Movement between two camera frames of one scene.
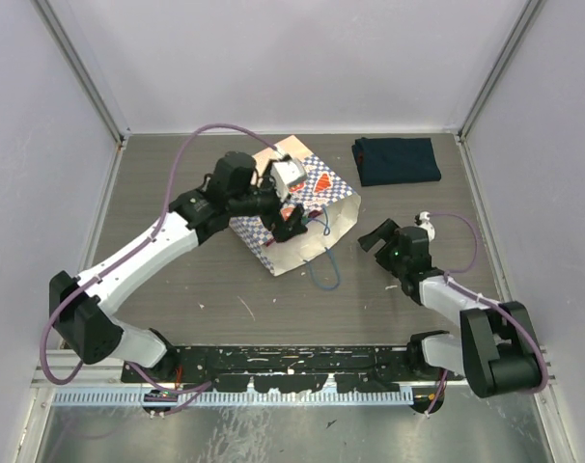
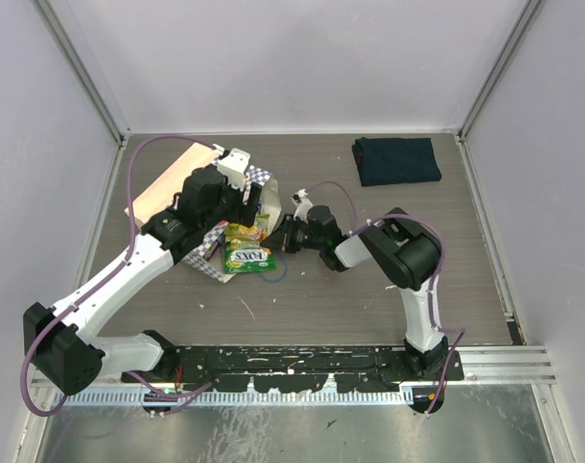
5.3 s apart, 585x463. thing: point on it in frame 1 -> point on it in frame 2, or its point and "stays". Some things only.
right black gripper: x=385 y=231 -> x=281 y=239
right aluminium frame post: x=515 y=37 stays
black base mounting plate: x=231 y=368 stays
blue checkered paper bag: x=331 y=204 -> x=208 y=256
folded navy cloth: x=383 y=161 stays
